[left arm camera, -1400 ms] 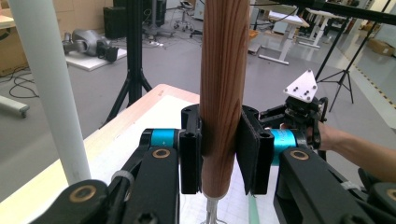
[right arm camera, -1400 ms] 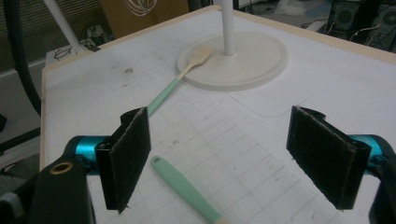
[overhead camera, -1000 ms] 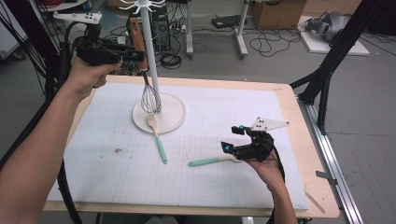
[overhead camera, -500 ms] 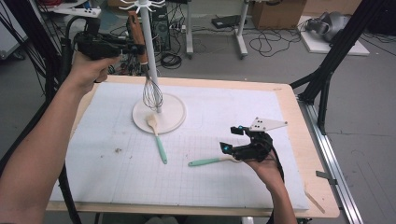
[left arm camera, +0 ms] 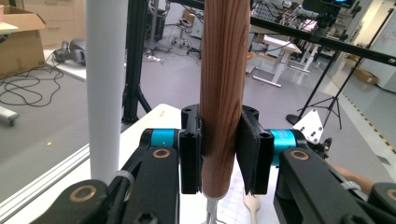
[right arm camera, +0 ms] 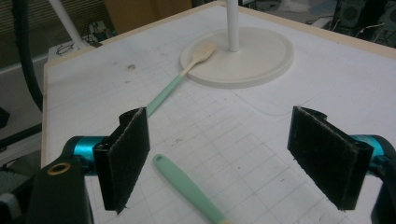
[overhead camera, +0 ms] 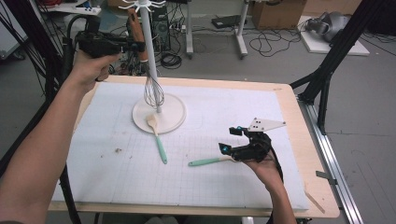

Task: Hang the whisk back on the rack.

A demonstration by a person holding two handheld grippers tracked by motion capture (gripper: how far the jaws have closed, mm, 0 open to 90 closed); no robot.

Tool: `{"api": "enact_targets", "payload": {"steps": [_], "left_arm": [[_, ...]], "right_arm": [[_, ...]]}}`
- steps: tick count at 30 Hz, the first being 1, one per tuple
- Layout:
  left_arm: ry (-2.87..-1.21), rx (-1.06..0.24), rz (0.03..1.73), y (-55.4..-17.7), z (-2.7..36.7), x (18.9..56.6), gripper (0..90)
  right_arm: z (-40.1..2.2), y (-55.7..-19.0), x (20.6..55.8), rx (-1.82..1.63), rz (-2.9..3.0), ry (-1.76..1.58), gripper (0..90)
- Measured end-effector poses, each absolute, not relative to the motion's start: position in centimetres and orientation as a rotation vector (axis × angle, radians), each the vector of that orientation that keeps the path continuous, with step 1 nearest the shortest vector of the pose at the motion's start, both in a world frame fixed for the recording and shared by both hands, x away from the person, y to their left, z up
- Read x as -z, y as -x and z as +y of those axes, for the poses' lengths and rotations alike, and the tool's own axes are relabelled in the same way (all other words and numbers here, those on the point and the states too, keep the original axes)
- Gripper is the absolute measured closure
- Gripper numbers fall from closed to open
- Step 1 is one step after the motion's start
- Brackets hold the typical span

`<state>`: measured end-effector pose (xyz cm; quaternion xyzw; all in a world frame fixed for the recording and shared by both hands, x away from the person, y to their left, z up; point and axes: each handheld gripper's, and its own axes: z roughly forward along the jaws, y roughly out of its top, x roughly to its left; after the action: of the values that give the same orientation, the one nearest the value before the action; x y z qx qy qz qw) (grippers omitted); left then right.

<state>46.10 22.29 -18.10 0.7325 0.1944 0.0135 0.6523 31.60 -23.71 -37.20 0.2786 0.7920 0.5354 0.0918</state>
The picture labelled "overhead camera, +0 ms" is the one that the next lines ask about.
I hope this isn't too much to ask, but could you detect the white round table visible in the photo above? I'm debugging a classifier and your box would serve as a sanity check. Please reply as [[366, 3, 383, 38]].
[[36, 0, 102, 17]]

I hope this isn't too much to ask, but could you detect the black metal frame post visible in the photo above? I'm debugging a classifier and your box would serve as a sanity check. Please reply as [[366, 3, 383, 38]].
[[0, 0, 88, 124], [289, 0, 387, 135]]

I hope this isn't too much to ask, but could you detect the cream spatula mint handle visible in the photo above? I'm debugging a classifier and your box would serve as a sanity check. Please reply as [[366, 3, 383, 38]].
[[187, 155, 237, 167]]

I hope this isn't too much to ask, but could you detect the grey metallic machine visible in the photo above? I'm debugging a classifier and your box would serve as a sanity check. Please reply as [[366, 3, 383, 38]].
[[304, 11, 351, 43]]

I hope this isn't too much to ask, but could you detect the black computer tower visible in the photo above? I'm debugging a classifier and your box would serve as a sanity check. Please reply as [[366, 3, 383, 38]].
[[148, 6, 172, 52]]

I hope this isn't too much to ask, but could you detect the white floor board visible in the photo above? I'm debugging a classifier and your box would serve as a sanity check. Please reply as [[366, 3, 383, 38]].
[[297, 15, 371, 57]]

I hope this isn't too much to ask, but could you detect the right hand-held gripper black cable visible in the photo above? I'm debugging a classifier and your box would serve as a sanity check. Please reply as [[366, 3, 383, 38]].
[[269, 146, 284, 185]]

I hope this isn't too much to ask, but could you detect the person's right hand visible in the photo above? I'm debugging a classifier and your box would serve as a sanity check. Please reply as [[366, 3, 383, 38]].
[[242, 155, 283, 191]]

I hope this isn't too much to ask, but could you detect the left hand-held gripper black cable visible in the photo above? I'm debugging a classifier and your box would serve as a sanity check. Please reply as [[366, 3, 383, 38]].
[[59, 14, 102, 224]]

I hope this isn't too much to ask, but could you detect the person's left hand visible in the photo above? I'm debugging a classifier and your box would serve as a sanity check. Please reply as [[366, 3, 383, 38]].
[[69, 50, 121, 91]]

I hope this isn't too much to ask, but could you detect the hand-held gripper black cable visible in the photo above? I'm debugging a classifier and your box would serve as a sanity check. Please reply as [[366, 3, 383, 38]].
[[269, 146, 284, 185], [59, 14, 102, 224]]

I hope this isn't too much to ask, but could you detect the white grid mat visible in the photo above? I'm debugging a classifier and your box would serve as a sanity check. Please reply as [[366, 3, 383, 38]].
[[50, 81, 310, 211]]

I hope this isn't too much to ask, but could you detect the wooden spoon teal handle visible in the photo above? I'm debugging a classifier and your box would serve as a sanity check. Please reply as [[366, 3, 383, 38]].
[[146, 113, 168, 165]]

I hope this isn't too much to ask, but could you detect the brown cardboard box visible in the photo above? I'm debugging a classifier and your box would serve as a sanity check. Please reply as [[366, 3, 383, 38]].
[[251, 0, 307, 31]]

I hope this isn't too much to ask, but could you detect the wide flat cardboard box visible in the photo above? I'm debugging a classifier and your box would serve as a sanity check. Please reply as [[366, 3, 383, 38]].
[[303, 0, 363, 17]]

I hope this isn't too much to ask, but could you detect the black coiled cable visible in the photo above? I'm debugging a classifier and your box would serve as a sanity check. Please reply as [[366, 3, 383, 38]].
[[160, 52, 183, 70]]

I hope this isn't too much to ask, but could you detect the aluminium rail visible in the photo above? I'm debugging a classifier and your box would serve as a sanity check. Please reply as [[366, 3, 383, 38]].
[[298, 99, 365, 224]]

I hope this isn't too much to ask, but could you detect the thin wooden stick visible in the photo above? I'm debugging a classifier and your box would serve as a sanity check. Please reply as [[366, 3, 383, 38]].
[[304, 189, 326, 215]]

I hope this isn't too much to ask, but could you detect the grey metal clamp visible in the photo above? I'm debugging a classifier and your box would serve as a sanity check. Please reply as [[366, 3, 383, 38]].
[[316, 170, 339, 186]]

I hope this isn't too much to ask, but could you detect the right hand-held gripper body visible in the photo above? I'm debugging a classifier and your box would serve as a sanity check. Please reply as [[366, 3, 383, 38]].
[[232, 117, 287, 163]]

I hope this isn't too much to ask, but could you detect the black flat device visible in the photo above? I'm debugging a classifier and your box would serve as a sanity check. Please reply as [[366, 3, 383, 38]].
[[211, 14, 242, 30]]

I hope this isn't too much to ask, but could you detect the white desk leg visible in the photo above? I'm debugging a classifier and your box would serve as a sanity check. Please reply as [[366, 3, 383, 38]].
[[234, 0, 250, 60], [185, 0, 194, 60]]

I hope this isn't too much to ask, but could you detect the tangled black floor cable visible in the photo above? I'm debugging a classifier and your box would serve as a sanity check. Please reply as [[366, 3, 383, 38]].
[[248, 27, 302, 58]]

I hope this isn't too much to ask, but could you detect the white utensil rack stand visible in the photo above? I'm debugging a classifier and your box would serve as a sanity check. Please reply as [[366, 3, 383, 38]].
[[118, 0, 188, 135]]

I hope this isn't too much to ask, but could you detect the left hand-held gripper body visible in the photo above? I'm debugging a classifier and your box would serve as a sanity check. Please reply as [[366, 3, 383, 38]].
[[74, 17, 128, 59]]

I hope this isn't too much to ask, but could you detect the whisk with wooden handle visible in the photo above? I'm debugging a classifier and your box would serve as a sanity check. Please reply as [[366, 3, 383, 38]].
[[126, 7, 165, 109]]

